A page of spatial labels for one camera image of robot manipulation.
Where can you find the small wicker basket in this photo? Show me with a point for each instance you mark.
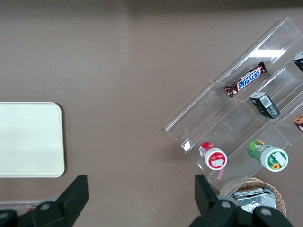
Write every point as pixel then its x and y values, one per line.
pixel 279 196

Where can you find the small black box with barcode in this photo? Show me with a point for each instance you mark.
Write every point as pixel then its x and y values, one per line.
pixel 265 105

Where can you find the Snickers chocolate bar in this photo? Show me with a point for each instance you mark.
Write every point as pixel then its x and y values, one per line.
pixel 248 79

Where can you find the cookie box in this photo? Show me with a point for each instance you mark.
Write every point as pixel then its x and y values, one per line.
pixel 300 121

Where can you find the silver foil pack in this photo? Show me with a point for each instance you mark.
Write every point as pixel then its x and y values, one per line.
pixel 253 201

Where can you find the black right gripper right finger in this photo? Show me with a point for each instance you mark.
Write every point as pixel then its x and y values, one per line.
pixel 208 203

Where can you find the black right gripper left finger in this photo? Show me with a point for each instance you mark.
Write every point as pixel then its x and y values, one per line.
pixel 71 198

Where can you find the green lidded snack can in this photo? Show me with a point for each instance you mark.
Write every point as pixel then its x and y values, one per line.
pixel 272 158

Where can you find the black snack packet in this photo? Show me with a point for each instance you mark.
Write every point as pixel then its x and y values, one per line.
pixel 300 62

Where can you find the cream rectangular tray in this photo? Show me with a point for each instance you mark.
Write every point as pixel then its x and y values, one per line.
pixel 28 139

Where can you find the clear acrylic stepped display stand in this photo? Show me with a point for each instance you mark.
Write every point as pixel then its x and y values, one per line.
pixel 208 113

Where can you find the clear acrylic bottle rack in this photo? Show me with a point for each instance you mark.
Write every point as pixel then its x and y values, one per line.
pixel 19 203

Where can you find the red lidded snack can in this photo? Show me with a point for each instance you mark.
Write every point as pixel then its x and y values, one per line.
pixel 214 158

